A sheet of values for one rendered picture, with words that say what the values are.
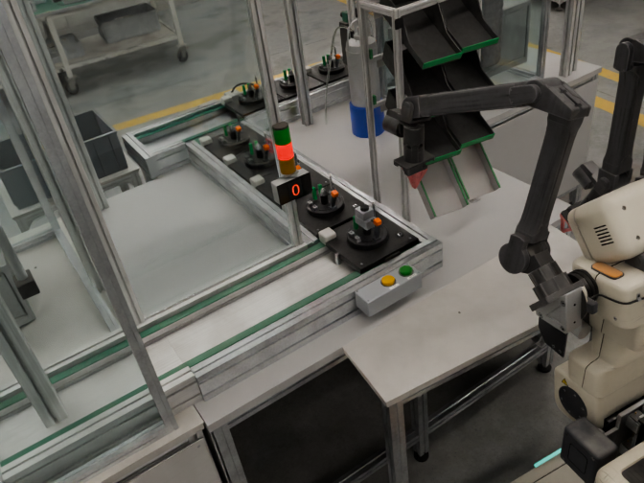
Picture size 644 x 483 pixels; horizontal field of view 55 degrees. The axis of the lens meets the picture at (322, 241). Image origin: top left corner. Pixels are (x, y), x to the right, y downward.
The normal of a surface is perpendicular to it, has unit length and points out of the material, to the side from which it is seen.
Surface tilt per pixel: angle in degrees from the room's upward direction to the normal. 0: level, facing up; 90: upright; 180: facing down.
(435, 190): 45
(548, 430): 0
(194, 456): 90
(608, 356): 90
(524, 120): 90
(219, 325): 0
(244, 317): 0
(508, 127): 90
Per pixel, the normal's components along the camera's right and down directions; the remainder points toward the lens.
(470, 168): 0.19, -0.21
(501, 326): -0.12, -0.80
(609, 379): 0.43, 0.36
